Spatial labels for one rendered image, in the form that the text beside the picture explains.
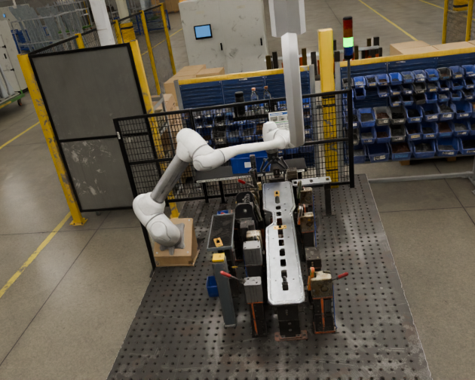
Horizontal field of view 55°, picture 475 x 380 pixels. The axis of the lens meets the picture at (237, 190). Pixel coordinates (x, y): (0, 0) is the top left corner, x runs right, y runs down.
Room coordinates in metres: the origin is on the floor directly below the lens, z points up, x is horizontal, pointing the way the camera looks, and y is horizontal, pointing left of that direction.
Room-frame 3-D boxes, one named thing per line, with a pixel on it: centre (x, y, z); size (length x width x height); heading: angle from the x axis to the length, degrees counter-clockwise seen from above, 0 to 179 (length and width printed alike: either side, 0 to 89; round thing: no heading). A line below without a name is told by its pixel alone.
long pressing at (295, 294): (2.44, -0.24, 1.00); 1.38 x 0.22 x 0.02; 174
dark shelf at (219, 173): (3.38, -0.13, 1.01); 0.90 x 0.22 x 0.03; 84
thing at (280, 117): (3.46, -0.44, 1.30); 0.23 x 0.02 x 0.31; 84
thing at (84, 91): (4.77, 1.35, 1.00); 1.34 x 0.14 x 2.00; 80
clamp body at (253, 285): (1.89, 0.00, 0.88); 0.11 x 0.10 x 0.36; 84
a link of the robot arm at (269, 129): (2.91, -0.29, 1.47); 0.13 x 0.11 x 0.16; 40
